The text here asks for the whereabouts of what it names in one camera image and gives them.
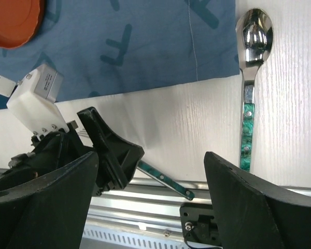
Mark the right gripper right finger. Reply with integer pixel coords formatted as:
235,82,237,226
204,152,311,248

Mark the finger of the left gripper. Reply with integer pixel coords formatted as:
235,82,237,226
77,107,145,196

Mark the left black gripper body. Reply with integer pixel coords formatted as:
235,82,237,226
0,131,94,192

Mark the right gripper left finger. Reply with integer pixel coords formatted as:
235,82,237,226
0,152,98,248

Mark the blue letter-print cloth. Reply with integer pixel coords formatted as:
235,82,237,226
0,1,239,102

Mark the red plastic plate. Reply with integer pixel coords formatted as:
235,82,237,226
0,0,46,49

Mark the metal spoon green handle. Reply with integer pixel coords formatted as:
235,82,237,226
236,8,274,172

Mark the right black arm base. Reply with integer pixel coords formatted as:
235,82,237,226
179,202,222,247

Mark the slotted grey cable duct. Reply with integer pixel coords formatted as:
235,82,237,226
82,225,188,249

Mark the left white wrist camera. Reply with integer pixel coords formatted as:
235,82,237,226
0,63,69,137

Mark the aluminium mounting rail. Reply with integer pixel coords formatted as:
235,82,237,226
0,167,311,234

